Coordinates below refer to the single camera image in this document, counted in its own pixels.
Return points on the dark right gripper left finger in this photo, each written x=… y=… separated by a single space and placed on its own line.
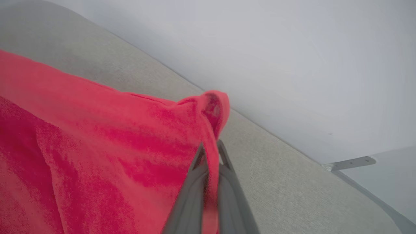
x=190 y=201

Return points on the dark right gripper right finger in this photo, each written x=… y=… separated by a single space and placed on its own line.
x=232 y=201

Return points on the red and white jersey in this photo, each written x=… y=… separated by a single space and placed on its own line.
x=97 y=156

